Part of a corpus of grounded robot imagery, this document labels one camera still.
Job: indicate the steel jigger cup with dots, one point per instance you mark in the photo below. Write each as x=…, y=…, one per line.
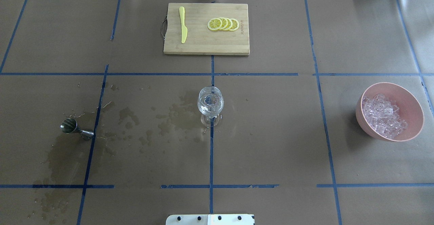
x=70, y=126

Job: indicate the clear wine glass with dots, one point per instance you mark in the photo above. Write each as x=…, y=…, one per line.
x=210, y=103

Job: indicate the clear ice cubes pile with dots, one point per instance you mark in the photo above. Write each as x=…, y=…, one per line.
x=382, y=114

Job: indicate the bamboo cutting board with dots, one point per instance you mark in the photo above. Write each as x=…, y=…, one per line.
x=202, y=41

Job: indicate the lemon slices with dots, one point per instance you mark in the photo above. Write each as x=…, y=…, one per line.
x=223, y=24

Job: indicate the yellow plastic knife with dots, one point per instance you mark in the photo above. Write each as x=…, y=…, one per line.
x=184, y=29

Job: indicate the pink bowl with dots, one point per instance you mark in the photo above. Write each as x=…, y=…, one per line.
x=410, y=110

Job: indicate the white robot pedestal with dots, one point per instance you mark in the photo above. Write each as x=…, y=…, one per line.
x=210, y=219

